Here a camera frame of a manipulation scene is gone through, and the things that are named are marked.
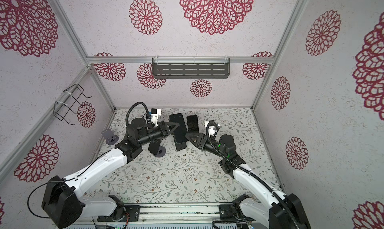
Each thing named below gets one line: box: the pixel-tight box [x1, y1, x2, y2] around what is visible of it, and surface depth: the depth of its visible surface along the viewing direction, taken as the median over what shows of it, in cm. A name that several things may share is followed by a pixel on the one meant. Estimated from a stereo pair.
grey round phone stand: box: [101, 128, 119, 145], surface depth 99 cm
